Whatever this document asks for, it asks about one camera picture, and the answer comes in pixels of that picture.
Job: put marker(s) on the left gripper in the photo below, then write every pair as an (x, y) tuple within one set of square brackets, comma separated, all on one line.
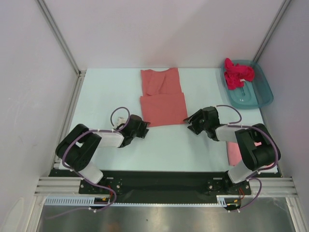
[(143, 134)]

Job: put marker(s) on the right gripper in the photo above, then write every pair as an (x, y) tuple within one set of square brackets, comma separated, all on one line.
[(199, 113)]

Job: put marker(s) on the salmon t shirt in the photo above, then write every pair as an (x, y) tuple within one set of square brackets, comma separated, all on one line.
[(162, 101)]

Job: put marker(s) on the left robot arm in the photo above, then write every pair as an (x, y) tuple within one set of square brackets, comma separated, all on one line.
[(78, 147)]

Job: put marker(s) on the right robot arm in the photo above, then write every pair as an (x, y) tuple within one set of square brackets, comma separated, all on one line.
[(257, 148)]

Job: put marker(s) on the folded pink t shirt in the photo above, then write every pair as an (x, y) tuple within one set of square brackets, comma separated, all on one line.
[(233, 153)]

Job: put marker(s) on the crimson t shirt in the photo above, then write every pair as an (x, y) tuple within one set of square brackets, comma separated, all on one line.
[(236, 75)]

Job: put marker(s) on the teal plastic bin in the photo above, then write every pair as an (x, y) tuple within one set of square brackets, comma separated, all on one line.
[(253, 95)]

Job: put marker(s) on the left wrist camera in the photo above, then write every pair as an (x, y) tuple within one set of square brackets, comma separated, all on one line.
[(120, 122)]

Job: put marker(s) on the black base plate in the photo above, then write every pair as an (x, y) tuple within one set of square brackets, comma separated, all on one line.
[(168, 187)]

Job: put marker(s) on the left aluminium post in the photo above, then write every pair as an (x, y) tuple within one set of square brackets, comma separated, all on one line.
[(58, 35)]

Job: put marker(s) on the aluminium post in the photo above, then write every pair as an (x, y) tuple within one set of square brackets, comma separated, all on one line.
[(58, 35), (273, 26)]

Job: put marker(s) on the white cable duct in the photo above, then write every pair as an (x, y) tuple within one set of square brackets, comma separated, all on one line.
[(213, 201)]

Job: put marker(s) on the right aluminium post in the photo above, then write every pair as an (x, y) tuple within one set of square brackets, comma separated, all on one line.
[(273, 26)]

